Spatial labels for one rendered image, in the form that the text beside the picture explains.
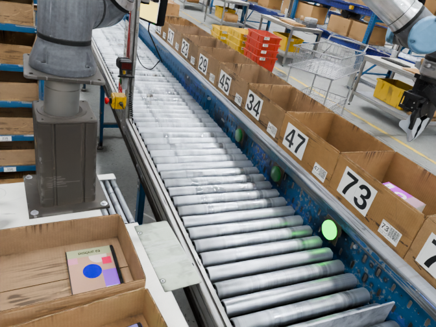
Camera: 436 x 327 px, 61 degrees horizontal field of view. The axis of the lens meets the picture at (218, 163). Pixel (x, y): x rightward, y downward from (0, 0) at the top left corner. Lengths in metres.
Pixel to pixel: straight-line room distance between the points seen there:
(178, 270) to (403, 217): 0.71
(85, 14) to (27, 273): 0.73
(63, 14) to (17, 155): 1.42
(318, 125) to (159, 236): 0.98
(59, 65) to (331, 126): 1.28
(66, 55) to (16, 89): 1.13
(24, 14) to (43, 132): 1.04
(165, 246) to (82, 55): 0.64
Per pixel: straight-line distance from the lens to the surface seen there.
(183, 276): 1.16
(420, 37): 1.09
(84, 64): 1.20
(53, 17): 1.17
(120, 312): 1.02
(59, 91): 1.24
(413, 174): 1.62
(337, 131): 1.89
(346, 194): 1.44
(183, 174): 1.65
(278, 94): 2.16
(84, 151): 1.30
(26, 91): 2.29
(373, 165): 1.62
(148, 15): 2.07
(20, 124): 2.36
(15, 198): 1.46
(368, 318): 1.25
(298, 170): 1.58
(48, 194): 1.36
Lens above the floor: 1.58
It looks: 28 degrees down
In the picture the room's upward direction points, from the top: 12 degrees clockwise
